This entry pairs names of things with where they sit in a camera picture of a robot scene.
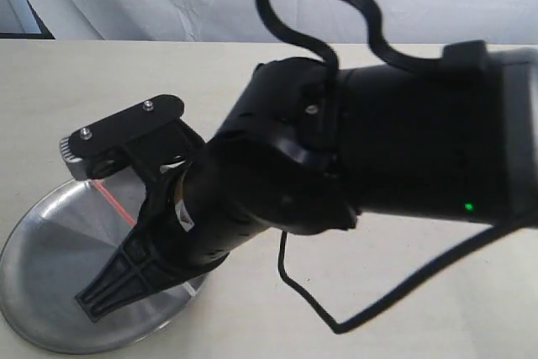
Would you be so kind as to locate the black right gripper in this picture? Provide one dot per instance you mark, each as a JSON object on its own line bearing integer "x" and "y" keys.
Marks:
{"x": 153, "y": 254}

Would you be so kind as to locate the thin red stick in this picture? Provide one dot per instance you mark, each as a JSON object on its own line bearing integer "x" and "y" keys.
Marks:
{"x": 109, "y": 197}

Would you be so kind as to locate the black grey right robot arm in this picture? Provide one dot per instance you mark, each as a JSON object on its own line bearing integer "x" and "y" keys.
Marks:
{"x": 459, "y": 145}

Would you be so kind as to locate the round stainless steel plate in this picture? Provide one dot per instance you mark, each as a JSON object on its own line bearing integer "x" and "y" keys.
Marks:
{"x": 56, "y": 250}

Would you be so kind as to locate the black frame at left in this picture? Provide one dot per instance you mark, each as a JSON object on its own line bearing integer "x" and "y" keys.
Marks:
{"x": 28, "y": 31}

